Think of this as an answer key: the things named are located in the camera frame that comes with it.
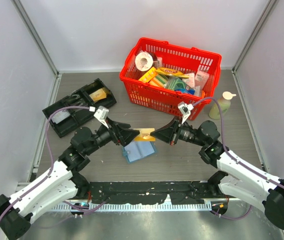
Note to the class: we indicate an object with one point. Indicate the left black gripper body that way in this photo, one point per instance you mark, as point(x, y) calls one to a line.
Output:
point(104, 135)

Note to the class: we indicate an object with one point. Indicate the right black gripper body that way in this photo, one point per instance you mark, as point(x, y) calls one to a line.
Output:
point(188, 133)

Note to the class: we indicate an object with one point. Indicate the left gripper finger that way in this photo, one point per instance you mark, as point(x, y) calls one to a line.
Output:
point(117, 126)
point(126, 136)

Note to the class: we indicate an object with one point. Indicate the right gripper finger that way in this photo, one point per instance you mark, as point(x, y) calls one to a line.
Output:
point(164, 137)
point(167, 130)

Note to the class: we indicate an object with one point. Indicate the blue leather card holder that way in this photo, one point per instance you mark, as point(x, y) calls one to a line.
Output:
point(137, 150)

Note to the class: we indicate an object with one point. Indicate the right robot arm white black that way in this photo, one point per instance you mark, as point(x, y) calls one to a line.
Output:
point(235, 177)

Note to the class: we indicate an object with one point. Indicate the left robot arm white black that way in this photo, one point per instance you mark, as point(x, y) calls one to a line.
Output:
point(62, 181)

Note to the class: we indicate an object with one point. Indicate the white card in tray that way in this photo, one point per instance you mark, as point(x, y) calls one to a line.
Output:
point(60, 116)

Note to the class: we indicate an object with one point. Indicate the green lotion bottle white cap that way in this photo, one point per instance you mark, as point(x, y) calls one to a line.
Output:
point(222, 105)

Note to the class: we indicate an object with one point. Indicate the green patterned packet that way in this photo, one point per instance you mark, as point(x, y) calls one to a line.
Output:
point(178, 85)

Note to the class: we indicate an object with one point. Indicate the pink white packet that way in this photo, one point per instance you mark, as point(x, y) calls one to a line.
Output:
point(201, 78)

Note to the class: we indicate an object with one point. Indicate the yellow orange box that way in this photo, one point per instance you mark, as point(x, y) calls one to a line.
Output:
point(153, 78)

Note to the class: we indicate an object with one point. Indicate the red plastic shopping basket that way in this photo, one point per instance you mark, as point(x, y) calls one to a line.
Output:
point(186, 60)

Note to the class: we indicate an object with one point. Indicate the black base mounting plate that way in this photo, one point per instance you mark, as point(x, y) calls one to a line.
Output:
point(152, 192)

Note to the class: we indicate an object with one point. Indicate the yellow chips bag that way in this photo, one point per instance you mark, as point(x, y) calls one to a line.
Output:
point(171, 72)

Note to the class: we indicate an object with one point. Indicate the white tape roll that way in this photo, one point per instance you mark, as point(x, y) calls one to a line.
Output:
point(143, 61)

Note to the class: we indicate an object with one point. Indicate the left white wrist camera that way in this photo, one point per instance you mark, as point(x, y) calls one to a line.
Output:
point(101, 114)

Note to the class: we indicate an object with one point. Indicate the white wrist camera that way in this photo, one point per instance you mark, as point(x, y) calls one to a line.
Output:
point(185, 109)
point(101, 114)

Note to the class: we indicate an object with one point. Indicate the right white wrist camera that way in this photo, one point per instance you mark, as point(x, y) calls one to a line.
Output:
point(185, 109)

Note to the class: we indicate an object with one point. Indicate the white slotted cable duct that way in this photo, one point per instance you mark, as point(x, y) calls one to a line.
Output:
point(167, 206)

